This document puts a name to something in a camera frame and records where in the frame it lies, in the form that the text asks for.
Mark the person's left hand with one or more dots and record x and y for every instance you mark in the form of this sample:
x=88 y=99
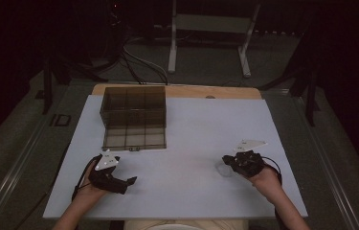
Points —
x=86 y=188

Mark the person's right hand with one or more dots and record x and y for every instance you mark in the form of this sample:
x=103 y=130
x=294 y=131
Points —
x=268 y=183

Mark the grey metal rail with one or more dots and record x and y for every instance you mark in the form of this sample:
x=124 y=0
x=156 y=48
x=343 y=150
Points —
x=327 y=172
x=14 y=172

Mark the person's beige clothing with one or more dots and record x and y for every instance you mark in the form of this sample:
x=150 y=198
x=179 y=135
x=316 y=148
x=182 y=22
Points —
x=135 y=224

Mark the black metal stand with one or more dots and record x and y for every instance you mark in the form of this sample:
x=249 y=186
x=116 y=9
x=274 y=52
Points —
x=48 y=89
x=310 y=96

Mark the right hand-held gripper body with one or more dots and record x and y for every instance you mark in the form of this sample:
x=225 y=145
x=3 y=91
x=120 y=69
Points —
x=247 y=163

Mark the white metal stand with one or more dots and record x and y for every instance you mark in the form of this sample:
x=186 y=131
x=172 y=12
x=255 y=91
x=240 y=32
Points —
x=173 y=48

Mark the smoked transparent drawer box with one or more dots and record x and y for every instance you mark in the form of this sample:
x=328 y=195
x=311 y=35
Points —
x=132 y=102

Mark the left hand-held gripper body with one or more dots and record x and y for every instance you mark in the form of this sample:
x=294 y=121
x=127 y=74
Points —
x=107 y=161

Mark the white table board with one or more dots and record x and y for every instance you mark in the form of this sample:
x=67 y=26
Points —
x=183 y=179

